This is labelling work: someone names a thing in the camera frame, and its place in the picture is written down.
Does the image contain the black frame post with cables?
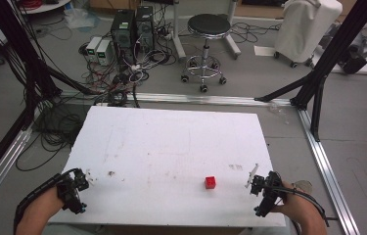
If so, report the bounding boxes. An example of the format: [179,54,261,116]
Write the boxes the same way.
[0,0,101,131]

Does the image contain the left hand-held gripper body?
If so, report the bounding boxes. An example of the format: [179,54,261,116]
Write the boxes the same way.
[56,167,90,215]

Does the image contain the red cube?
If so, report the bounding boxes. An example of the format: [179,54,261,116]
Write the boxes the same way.
[204,175,217,190]

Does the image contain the white round table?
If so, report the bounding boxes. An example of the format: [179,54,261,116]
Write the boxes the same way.
[17,0,72,16]

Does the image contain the beige round object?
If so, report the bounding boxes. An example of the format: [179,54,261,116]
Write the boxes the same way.
[293,179,314,195]

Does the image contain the black floor device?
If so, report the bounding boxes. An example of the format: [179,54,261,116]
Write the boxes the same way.
[340,32,367,75]

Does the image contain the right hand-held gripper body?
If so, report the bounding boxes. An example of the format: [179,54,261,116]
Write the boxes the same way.
[250,170,288,218]

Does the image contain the black braced frame post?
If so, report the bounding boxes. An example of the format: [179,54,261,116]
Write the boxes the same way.
[254,0,367,143]

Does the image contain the black coiled cable bundle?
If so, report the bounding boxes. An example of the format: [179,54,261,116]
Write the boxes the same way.
[15,103,91,173]

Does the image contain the clear plastic bag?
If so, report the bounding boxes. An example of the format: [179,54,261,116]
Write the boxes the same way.
[63,7,101,31]

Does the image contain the person's right hand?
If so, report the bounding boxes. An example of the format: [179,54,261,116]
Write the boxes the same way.
[272,180,306,219]

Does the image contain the black round stool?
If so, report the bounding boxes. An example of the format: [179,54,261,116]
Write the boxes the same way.
[180,13,232,94]

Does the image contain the white covered cart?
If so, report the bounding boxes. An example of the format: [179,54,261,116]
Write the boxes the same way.
[273,0,344,70]

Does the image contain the white paper sheet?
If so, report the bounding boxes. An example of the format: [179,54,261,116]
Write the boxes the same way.
[252,44,279,58]

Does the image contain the long aluminium floor rail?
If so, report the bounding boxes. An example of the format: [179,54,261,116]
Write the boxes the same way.
[58,91,294,108]

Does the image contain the large black computer tower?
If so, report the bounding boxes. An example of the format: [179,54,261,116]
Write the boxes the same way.
[110,9,137,66]

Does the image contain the white table leg frame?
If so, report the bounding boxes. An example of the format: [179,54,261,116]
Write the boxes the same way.
[170,0,243,62]

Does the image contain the white power supply unit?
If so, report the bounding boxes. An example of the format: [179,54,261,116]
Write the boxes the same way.
[85,35,104,63]
[95,39,113,67]

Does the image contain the small black computer tower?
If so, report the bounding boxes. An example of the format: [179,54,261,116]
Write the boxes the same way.
[134,5,156,55]

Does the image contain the tangle of floor cables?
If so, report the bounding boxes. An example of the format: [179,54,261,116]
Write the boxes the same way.
[77,19,180,109]

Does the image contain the person's left hand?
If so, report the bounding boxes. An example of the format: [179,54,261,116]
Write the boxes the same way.
[42,186,71,214]

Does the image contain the clear plastic wrapper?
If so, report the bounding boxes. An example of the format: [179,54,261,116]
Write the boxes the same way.
[266,101,291,126]

